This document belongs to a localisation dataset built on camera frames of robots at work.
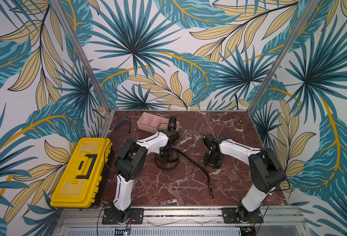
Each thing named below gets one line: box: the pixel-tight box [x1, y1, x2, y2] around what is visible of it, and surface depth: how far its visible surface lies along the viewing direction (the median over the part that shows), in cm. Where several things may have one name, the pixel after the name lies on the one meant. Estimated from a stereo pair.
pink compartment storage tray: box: [136, 111, 180, 134], surface depth 109 cm
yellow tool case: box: [50, 137, 114, 209], surface depth 71 cm
